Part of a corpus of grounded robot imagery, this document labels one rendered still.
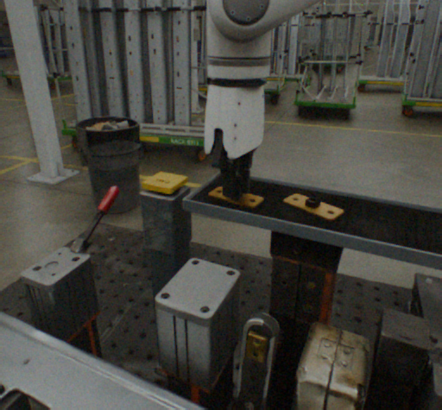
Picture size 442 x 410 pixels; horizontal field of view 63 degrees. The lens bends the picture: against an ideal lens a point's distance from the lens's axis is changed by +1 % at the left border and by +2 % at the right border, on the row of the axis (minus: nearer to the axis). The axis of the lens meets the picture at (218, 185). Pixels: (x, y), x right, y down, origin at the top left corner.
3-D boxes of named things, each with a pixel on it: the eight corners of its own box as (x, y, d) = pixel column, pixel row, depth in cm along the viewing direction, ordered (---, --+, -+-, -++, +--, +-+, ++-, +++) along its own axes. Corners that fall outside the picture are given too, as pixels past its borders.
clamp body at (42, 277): (49, 428, 69) (4, 274, 55) (91, 381, 79) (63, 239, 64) (87, 451, 66) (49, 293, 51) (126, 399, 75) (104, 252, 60)
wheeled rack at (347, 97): (354, 121, 588) (373, 0, 517) (292, 116, 619) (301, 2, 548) (355, 101, 753) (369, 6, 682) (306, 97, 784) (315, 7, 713)
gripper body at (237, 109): (234, 68, 55) (232, 139, 59) (193, 74, 47) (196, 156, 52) (279, 71, 51) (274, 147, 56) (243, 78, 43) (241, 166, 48)
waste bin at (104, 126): (72, 212, 298) (57, 127, 269) (112, 188, 344) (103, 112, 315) (124, 223, 282) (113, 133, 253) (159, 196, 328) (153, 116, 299)
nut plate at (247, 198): (206, 195, 57) (206, 188, 57) (219, 187, 60) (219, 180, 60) (253, 209, 53) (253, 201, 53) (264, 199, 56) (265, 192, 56)
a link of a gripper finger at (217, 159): (226, 108, 50) (239, 132, 54) (202, 154, 47) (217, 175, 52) (233, 109, 49) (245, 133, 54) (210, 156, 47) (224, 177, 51)
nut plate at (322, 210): (281, 202, 55) (281, 194, 55) (295, 194, 58) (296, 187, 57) (331, 221, 50) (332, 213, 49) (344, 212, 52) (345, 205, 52)
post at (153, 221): (153, 372, 81) (135, 193, 63) (172, 347, 87) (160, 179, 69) (182, 386, 78) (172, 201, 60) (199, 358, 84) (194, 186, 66)
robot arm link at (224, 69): (230, 53, 54) (230, 74, 55) (194, 57, 47) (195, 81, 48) (281, 55, 50) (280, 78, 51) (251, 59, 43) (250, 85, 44)
